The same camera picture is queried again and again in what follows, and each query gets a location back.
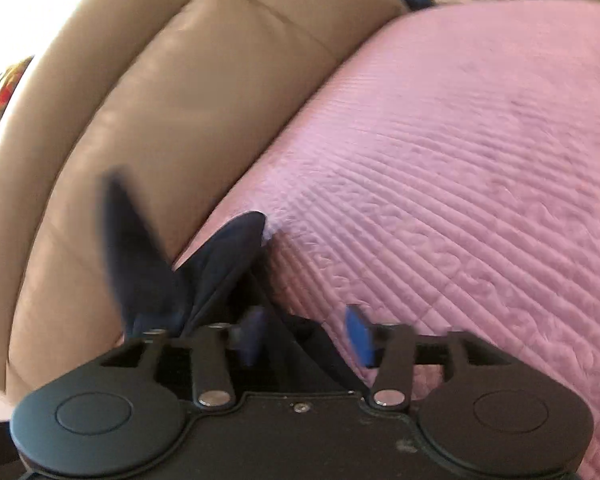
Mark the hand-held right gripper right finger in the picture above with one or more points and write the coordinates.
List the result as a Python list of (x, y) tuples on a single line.
[(361, 332)]

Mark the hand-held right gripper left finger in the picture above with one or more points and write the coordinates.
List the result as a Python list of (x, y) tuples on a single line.
[(252, 332)]

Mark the navy white-striped hoodie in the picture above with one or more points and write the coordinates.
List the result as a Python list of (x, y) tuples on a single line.
[(220, 260)]

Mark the pink quilted bedspread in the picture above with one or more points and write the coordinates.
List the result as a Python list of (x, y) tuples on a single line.
[(455, 185)]

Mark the beige leather headboard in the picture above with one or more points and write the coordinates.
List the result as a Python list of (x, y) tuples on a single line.
[(180, 85)]

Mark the colourful wall decoration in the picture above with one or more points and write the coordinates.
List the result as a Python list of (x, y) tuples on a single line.
[(11, 87)]

